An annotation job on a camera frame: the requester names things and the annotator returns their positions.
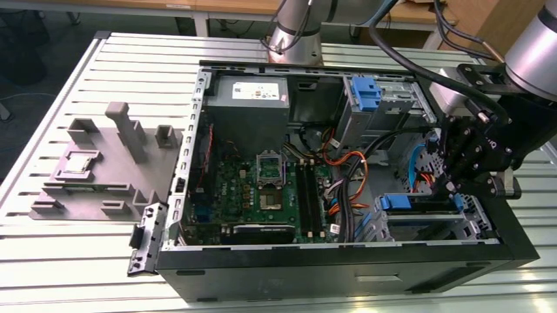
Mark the black graphics card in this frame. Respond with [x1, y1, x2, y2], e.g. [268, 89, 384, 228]
[218, 222, 297, 246]

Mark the CPU socket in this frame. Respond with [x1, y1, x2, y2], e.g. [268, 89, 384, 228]
[254, 150, 288, 190]

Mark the grey power supply unit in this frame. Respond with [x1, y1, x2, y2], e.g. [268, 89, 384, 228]
[202, 74, 291, 157]

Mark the hinged card retention bracket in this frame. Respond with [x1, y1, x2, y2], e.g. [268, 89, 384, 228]
[125, 201, 169, 278]

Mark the thin dark arm cable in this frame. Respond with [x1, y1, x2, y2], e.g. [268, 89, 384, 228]
[432, 0, 508, 63]

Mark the silver CPU chip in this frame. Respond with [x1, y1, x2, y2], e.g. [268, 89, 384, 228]
[62, 155, 93, 173]

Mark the green RAM stick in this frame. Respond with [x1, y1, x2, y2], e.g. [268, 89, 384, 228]
[62, 185, 109, 193]

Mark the wooden desk white frame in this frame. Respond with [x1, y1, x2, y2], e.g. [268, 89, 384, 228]
[42, 0, 209, 37]
[206, 0, 460, 50]

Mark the black office chair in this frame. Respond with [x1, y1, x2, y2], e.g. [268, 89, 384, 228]
[0, 9, 47, 87]

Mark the thin red wire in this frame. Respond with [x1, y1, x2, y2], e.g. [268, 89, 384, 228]
[193, 123, 216, 194]

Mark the grey parts rack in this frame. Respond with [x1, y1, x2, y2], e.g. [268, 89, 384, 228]
[27, 101, 185, 226]

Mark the black RAM slot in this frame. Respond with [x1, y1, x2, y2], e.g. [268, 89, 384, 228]
[305, 158, 321, 238]
[295, 158, 308, 238]
[311, 158, 327, 238]
[299, 158, 313, 238]

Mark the blue data wire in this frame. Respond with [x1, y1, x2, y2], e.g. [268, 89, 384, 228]
[405, 135, 440, 190]

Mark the black PC case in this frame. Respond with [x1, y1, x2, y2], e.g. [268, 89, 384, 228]
[153, 59, 540, 303]

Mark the metal socket cover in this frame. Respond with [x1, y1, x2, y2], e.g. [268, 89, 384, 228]
[256, 151, 287, 189]

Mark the green motherboard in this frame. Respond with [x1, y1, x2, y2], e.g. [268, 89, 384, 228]
[181, 156, 344, 245]

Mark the blue plastic drive latch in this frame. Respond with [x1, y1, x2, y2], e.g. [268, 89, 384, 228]
[349, 76, 383, 112]

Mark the square chipset chip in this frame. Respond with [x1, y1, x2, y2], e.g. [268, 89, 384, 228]
[258, 191, 287, 212]

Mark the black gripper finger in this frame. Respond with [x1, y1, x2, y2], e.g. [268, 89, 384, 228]
[455, 127, 495, 198]
[437, 115, 464, 196]

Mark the black cable bundle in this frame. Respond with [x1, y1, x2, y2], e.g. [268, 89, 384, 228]
[336, 128, 429, 244]

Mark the orange red wire bundle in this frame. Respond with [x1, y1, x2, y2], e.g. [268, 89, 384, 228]
[320, 150, 371, 216]

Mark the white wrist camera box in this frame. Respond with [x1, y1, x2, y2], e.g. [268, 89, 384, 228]
[428, 67, 479, 117]

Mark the metal drive cage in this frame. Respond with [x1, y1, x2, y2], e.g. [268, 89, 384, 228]
[336, 75, 437, 154]

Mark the orange power wire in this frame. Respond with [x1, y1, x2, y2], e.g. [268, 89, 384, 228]
[415, 169, 437, 193]

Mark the blue expansion slot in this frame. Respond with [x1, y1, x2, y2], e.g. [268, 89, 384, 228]
[193, 202, 210, 226]

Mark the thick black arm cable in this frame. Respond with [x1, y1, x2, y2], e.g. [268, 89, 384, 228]
[367, 0, 512, 127]

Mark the metal disk bay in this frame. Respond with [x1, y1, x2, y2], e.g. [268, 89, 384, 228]
[373, 192, 484, 243]

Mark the brown wooden cabinet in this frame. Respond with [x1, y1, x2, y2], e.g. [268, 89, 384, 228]
[443, 0, 544, 66]

